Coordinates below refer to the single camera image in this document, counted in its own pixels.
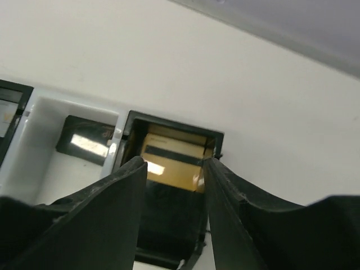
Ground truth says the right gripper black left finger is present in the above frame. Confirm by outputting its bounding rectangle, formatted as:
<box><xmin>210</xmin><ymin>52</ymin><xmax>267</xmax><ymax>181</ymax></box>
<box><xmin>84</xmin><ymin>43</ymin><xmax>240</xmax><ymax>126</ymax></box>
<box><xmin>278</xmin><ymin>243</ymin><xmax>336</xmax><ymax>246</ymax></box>
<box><xmin>1</xmin><ymin>157</ymin><xmax>147</xmax><ymax>269</ymax></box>

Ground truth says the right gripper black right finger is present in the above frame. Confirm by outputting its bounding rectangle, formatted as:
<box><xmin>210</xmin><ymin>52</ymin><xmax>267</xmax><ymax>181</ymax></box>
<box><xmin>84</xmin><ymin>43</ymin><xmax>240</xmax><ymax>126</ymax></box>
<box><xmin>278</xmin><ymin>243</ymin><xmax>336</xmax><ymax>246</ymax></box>
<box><xmin>203</xmin><ymin>158</ymin><xmax>359</xmax><ymax>269</ymax></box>

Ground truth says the gold credit card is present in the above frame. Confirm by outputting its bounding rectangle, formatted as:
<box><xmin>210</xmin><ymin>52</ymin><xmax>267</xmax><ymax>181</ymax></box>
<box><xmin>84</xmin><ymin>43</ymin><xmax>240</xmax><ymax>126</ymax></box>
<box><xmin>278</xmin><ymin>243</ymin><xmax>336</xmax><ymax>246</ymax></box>
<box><xmin>148</xmin><ymin>124</ymin><xmax>214</xmax><ymax>158</ymax></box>
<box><xmin>141</xmin><ymin>133</ymin><xmax>205</xmax><ymax>193</ymax></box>

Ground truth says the black card in white bin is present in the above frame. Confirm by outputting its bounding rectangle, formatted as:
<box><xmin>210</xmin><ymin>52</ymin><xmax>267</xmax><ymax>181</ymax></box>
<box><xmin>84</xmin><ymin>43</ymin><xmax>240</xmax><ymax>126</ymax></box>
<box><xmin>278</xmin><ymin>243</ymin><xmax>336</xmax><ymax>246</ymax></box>
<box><xmin>56</xmin><ymin>115</ymin><xmax>115</xmax><ymax>166</ymax></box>

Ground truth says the gold credit card in bin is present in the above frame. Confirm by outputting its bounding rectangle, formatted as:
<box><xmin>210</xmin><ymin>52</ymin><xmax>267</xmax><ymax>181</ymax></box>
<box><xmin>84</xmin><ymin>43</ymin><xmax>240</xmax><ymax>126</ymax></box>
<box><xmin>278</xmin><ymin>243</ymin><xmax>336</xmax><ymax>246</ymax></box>
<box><xmin>148</xmin><ymin>124</ymin><xmax>214</xmax><ymax>158</ymax></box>

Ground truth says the silver card in left bin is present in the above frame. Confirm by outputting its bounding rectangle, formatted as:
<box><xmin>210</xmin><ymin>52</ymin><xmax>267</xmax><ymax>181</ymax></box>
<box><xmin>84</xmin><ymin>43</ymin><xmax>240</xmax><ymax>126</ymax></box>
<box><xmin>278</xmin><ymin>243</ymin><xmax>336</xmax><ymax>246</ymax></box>
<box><xmin>0</xmin><ymin>100</ymin><xmax>17</xmax><ymax>138</ymax></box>

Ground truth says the black right bin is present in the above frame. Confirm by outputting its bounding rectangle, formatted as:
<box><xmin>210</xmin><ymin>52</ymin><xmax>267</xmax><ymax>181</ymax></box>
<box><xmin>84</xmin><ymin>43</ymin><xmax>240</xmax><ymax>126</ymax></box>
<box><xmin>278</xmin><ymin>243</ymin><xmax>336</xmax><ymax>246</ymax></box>
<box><xmin>114</xmin><ymin>110</ymin><xmax>224</xmax><ymax>269</ymax></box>

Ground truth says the black bin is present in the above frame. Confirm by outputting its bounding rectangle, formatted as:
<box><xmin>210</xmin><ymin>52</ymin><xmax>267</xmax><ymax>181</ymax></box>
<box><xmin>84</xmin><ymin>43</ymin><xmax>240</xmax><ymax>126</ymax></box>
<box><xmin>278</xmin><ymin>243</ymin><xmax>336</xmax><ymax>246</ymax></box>
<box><xmin>1</xmin><ymin>80</ymin><xmax>34</xmax><ymax>164</ymax></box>
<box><xmin>114</xmin><ymin>110</ymin><xmax>224</xmax><ymax>269</ymax></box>

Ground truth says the white middle bin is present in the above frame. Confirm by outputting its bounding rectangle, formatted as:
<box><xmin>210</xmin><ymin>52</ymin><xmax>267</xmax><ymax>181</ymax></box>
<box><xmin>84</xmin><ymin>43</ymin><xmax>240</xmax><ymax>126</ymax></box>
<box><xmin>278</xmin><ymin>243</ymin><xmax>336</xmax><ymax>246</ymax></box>
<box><xmin>1</xmin><ymin>88</ymin><xmax>128</xmax><ymax>204</ymax></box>

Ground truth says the black left bin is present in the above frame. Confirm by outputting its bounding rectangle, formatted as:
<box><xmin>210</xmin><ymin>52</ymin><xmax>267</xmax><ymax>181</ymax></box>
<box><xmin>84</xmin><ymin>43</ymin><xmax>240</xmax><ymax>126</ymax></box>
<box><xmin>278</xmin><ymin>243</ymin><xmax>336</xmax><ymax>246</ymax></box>
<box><xmin>1</xmin><ymin>80</ymin><xmax>34</xmax><ymax>164</ymax></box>

